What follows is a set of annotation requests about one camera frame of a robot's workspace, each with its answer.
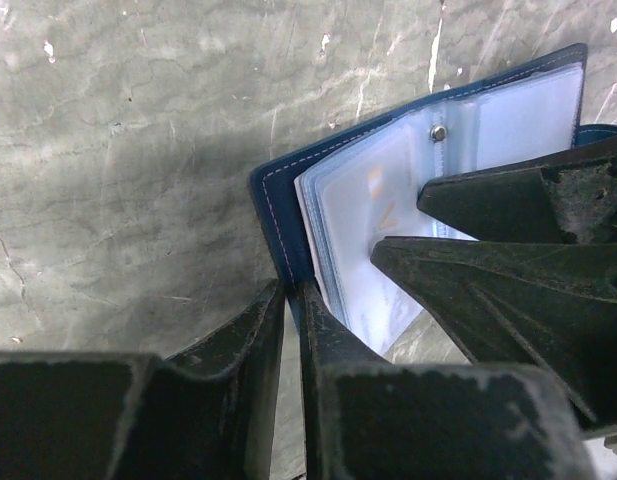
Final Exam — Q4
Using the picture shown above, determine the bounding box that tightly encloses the blue leather card holder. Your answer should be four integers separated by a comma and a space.
249, 43, 617, 354

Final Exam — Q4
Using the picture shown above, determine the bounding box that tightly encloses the pale printed card in holder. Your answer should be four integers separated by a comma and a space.
318, 146, 434, 354

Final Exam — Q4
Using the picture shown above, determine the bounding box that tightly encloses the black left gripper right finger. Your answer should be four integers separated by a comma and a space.
298, 284, 596, 479

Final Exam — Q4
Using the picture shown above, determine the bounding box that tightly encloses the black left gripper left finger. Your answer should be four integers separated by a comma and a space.
0, 280, 285, 479

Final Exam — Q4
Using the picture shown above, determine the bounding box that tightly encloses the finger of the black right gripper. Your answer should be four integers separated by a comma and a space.
417, 132, 617, 244
371, 237, 617, 430

